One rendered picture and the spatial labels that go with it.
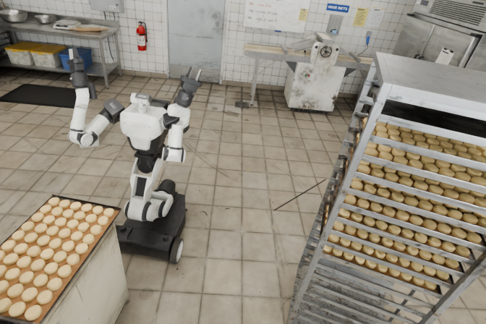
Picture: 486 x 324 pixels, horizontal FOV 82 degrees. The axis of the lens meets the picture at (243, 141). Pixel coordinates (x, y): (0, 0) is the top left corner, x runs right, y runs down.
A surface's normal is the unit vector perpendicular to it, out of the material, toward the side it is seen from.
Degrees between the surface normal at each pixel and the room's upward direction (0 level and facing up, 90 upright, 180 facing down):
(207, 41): 90
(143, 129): 90
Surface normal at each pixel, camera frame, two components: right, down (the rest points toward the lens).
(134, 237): 0.11, -0.84
